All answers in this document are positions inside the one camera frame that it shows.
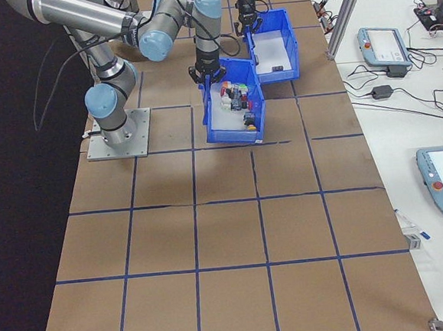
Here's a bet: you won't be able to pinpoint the blue plastic storage bin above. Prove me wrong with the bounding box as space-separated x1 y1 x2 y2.
243 6 302 86

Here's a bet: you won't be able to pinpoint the blue battery storage bin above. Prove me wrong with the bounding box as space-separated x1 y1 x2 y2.
196 54 269 149

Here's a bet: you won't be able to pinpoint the small grey box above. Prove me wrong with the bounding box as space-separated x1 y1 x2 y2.
405 233 422 251

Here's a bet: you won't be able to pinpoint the white bin liner sheet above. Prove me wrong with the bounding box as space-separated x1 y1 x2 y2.
251 28 290 75

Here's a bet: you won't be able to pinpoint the small parts in left bin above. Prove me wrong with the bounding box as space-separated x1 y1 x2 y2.
205 79 260 135

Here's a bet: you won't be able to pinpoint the black power adapter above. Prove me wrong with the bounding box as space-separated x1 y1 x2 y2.
370 85 395 100

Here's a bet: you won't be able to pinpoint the small black power brick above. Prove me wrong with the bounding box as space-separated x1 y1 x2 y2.
386 64 409 80

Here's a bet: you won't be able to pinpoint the red black electronics board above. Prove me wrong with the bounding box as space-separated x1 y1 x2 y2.
414 5 440 24

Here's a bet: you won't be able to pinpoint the white side table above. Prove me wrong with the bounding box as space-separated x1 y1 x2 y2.
302 0 443 331

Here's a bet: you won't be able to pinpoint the white square base plate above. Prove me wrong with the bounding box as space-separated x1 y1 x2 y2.
83 107 155 161

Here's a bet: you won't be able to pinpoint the aluminium profile post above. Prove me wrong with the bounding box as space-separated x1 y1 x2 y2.
321 0 376 61

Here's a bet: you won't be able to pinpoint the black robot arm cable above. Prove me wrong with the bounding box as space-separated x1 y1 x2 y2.
27 34 96 132

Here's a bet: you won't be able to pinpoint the black frame cover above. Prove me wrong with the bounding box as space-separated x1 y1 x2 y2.
0 0 119 331

